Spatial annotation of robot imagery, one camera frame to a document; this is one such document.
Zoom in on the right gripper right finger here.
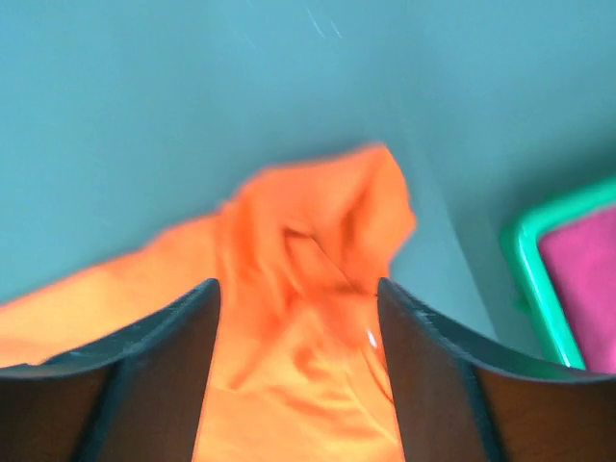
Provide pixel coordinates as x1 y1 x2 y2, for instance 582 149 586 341
377 278 615 461

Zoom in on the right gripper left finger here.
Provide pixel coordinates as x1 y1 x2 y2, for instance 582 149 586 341
1 279 220 461

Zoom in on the orange t shirt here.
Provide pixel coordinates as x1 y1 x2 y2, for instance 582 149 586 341
1 144 416 461

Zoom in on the green plastic tray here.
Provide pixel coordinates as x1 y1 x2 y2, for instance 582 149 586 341
500 177 615 370

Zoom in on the pink t shirt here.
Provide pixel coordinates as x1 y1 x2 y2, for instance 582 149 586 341
539 207 615 373

